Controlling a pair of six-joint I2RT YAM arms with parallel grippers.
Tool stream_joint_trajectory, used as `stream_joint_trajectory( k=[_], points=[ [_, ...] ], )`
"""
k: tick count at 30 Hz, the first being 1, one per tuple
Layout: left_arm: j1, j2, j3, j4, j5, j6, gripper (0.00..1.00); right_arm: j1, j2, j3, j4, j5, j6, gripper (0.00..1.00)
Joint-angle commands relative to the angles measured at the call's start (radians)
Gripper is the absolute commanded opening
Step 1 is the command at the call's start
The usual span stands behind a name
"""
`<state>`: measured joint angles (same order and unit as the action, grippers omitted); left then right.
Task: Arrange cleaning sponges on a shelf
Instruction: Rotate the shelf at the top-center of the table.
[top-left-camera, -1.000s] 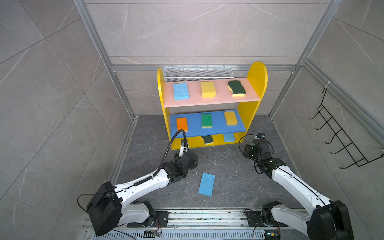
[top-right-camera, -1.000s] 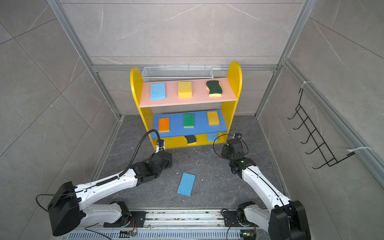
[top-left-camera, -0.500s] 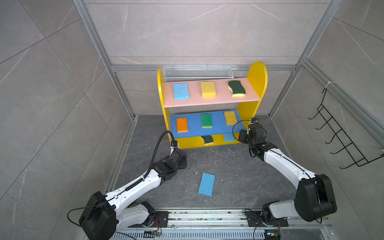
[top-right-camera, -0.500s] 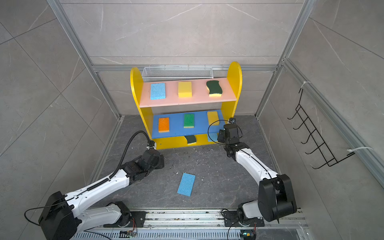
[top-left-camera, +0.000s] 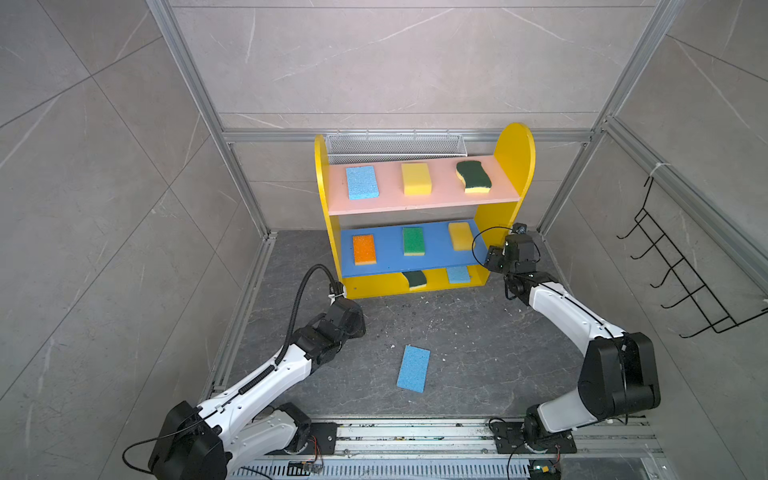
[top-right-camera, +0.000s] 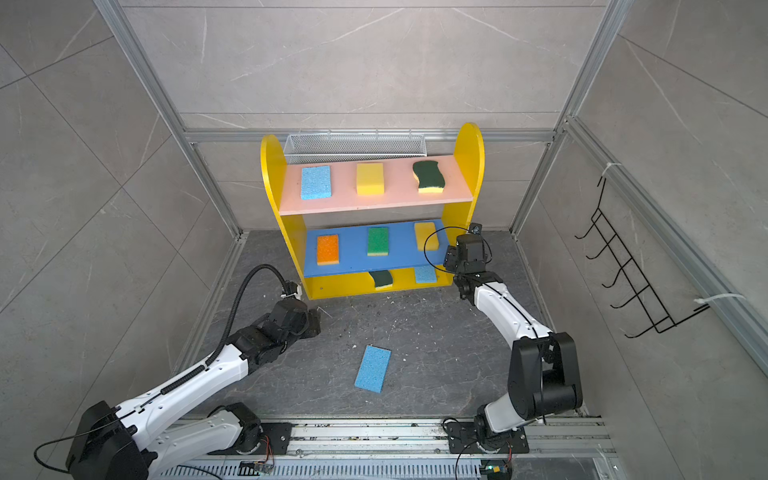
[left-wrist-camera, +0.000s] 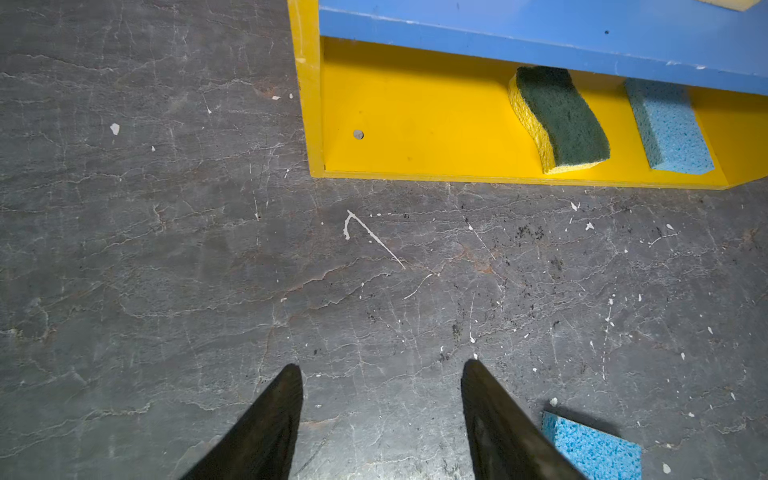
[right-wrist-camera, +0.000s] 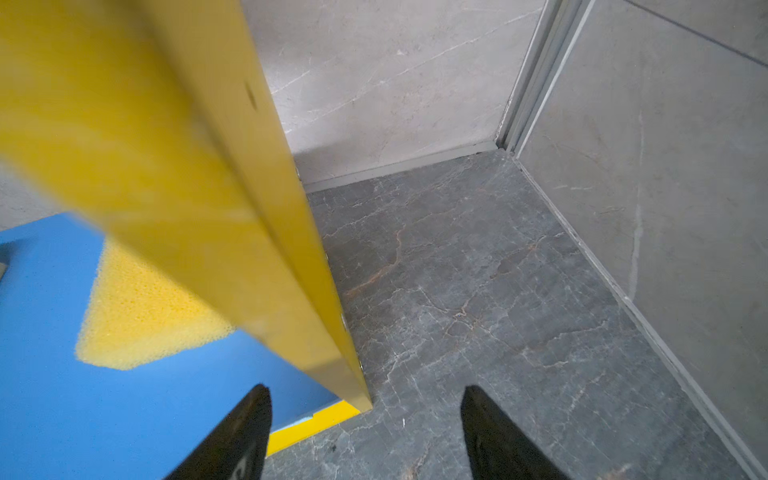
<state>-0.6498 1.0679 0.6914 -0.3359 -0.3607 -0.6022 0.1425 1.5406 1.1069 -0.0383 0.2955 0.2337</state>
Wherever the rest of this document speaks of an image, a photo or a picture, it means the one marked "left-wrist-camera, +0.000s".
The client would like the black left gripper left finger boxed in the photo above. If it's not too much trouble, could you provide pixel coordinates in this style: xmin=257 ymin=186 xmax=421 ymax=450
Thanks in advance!
xmin=183 ymin=364 xmax=303 ymax=479

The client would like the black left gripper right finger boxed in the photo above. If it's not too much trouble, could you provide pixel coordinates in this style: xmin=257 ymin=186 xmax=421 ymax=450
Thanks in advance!
xmin=461 ymin=359 xmax=584 ymax=479

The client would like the blue sponge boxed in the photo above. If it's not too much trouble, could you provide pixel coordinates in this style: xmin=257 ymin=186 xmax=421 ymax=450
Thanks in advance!
xmin=542 ymin=412 xmax=642 ymax=480
xmin=625 ymin=78 xmax=715 ymax=175

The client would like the green scouring sponge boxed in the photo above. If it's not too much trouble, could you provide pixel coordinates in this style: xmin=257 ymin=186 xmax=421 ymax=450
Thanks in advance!
xmin=508 ymin=66 xmax=611 ymax=175

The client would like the yellow sponge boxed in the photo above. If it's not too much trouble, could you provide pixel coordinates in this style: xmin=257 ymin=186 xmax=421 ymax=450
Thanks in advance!
xmin=699 ymin=0 xmax=761 ymax=12

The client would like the yellow shelf unit frame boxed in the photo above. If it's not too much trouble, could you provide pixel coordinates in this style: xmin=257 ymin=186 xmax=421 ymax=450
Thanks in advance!
xmin=288 ymin=1 xmax=767 ymax=189

